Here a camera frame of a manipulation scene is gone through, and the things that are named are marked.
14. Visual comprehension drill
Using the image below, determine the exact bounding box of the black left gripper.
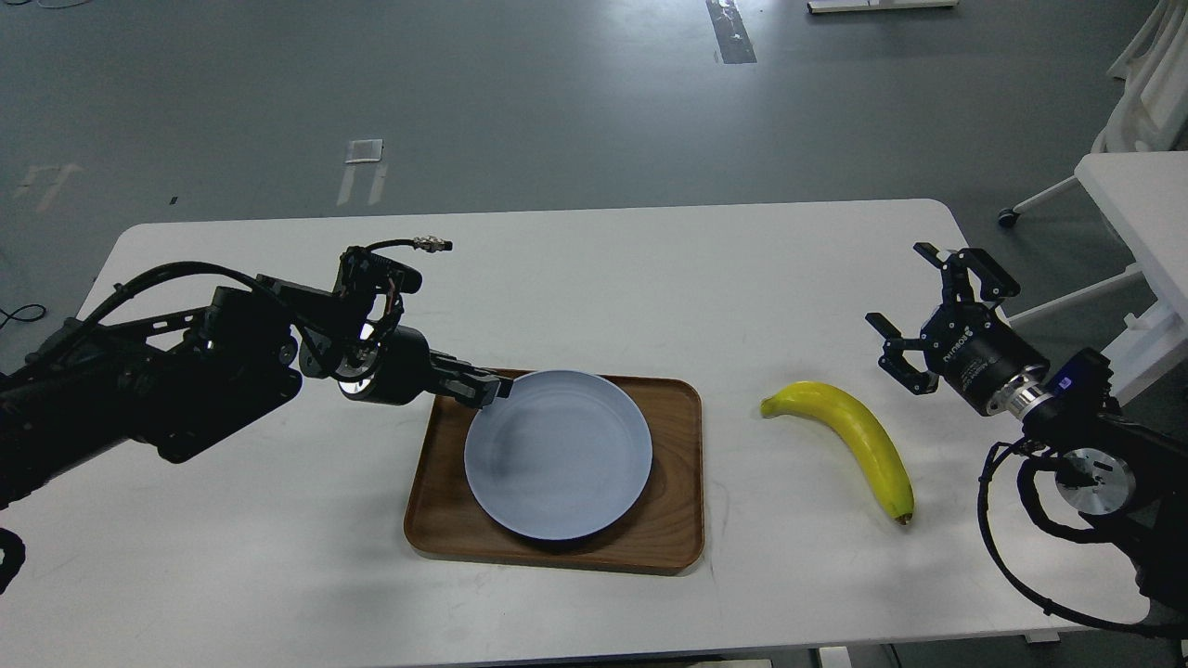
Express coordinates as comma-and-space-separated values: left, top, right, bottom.
339, 327, 513, 409

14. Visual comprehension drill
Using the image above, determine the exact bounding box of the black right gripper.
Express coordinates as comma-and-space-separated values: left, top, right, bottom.
865, 242, 1051, 416

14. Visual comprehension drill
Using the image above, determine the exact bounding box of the light blue plate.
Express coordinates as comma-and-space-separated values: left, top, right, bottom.
463, 368, 653, 541

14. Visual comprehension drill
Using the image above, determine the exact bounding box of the yellow banana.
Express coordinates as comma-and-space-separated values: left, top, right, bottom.
759, 382, 915, 527

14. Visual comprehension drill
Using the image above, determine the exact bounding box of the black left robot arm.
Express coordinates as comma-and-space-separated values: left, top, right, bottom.
1, 237, 512, 508

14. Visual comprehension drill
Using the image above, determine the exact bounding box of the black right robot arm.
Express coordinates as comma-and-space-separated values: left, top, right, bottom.
866, 242, 1184, 641

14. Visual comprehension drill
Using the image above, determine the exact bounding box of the white rolling frame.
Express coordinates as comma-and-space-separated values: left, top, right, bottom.
998, 0, 1188, 231

